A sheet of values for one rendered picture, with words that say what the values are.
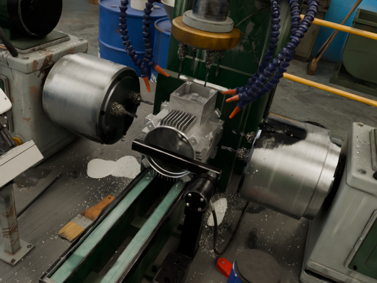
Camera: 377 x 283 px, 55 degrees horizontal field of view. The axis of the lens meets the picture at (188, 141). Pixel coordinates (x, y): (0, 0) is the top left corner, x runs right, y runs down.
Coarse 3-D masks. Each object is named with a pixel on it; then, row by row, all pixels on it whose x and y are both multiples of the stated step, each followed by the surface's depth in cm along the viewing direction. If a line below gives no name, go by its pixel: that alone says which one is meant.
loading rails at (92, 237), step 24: (144, 168) 105; (144, 192) 100; (168, 192) 99; (120, 216) 89; (168, 216) 91; (96, 240) 81; (120, 240) 94; (144, 240) 84; (72, 264) 75; (96, 264) 85; (120, 264) 77; (144, 264) 85
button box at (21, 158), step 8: (24, 144) 79; (32, 144) 81; (8, 152) 78; (16, 152) 77; (24, 152) 79; (32, 152) 80; (0, 160) 74; (8, 160) 75; (16, 160) 77; (24, 160) 78; (32, 160) 80; (40, 160) 82; (0, 168) 73; (8, 168) 75; (16, 168) 76; (24, 168) 78; (0, 176) 73; (8, 176) 74; (16, 176) 76; (0, 184) 72
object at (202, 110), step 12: (192, 84) 108; (180, 96) 106; (192, 96) 104; (204, 96) 108; (216, 96) 107; (168, 108) 102; (180, 108) 100; (192, 108) 98; (204, 108) 98; (204, 120) 102
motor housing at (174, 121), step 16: (160, 112) 106; (176, 112) 99; (144, 128) 100; (160, 128) 108; (176, 128) 94; (192, 128) 97; (208, 128) 103; (160, 144) 109; (176, 144) 115; (176, 176) 101
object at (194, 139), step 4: (216, 108) 108; (216, 112) 107; (216, 116) 108; (152, 120) 96; (156, 120) 97; (148, 124) 96; (152, 124) 96; (156, 124) 96; (148, 128) 97; (152, 128) 96; (192, 136) 93; (196, 136) 93; (192, 140) 94; (196, 140) 93; (200, 140) 94; (192, 144) 94; (144, 160) 102; (144, 164) 103; (148, 164) 103; (184, 176) 100; (188, 176) 99; (192, 176) 101; (184, 180) 100; (188, 180) 100
